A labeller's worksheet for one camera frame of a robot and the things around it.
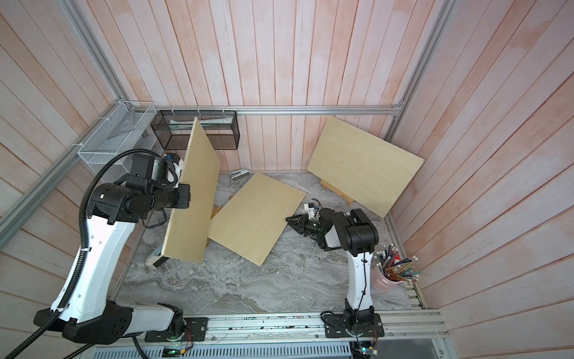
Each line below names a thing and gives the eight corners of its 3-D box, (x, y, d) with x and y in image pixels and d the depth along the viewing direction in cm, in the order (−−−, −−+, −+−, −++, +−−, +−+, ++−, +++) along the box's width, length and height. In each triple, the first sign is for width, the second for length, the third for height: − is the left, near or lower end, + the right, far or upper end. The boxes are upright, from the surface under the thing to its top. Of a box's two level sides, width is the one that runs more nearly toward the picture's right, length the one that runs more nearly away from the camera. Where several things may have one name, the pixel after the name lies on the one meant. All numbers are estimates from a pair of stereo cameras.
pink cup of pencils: (364, 284, 85) (379, 269, 72) (372, 261, 91) (387, 243, 78) (395, 301, 81) (417, 288, 68) (401, 275, 87) (422, 259, 74)
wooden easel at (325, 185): (318, 187, 116) (320, 181, 112) (321, 185, 117) (322, 179, 113) (349, 208, 108) (351, 202, 104) (351, 206, 109) (354, 199, 105)
